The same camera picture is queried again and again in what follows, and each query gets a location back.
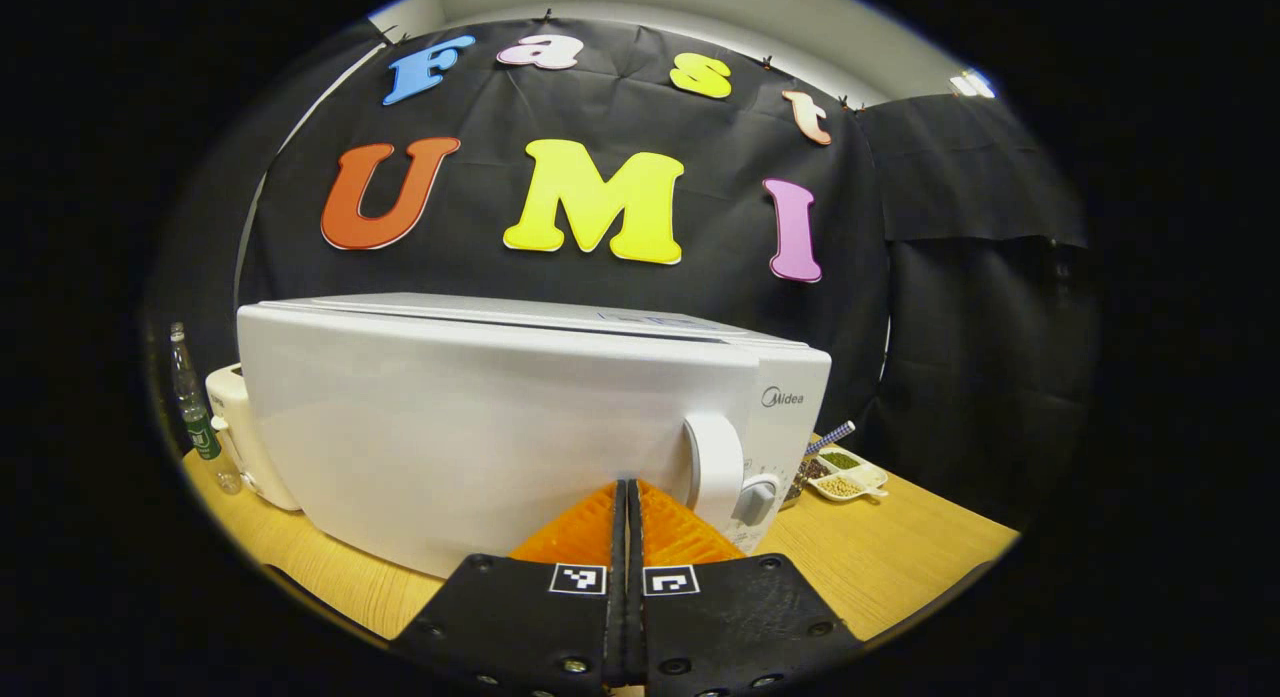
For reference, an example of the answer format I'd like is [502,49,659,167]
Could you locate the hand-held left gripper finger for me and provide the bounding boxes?
[388,479,628,697]
[627,479,863,697]

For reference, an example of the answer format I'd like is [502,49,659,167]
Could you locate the white microwave oven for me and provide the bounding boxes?
[236,293,833,580]

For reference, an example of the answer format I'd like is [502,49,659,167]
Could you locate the white divided dish of beans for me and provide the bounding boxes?
[806,445,890,503]

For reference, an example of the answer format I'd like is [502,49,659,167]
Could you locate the striped straw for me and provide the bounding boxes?
[805,421,857,456]

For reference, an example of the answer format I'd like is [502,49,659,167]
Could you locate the white toaster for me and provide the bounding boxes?
[205,363,301,512]

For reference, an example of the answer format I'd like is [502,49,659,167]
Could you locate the clear plastic water bottle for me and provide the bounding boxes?
[168,322,244,496]

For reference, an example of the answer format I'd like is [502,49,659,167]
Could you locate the metal wire basket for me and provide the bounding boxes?
[780,457,816,510]

